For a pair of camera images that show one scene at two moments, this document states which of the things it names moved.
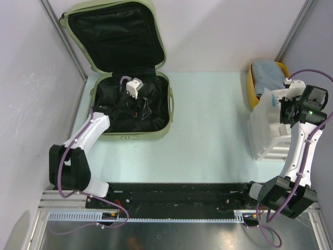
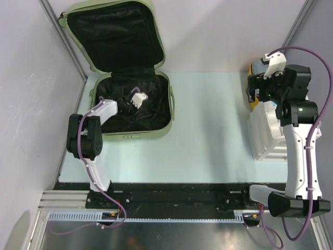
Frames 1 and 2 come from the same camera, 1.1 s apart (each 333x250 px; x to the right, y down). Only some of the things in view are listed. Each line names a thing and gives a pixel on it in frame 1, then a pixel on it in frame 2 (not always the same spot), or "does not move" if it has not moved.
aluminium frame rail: [51, 200] does not move
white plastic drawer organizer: [269, 138] does not move
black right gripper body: [286, 107] to [270, 89]
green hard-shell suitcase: [122, 38] does not move
